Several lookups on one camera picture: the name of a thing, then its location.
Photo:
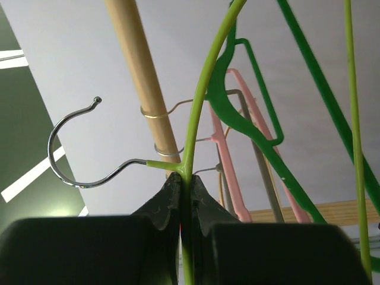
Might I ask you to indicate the grey hanger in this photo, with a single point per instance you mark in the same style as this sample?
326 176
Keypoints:
228 182

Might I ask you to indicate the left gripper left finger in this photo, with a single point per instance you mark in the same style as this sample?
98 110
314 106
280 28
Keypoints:
140 248

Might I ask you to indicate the yellow-green hanger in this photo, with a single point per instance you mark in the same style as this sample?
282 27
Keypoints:
193 124

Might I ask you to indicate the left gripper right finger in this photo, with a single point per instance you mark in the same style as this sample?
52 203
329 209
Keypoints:
228 251

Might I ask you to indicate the wooden clothes rack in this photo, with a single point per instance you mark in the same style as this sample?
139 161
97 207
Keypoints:
129 29

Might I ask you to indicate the pink hanger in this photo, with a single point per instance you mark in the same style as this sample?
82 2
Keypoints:
251 112

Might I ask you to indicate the green hanger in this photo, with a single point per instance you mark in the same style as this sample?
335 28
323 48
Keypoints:
252 127

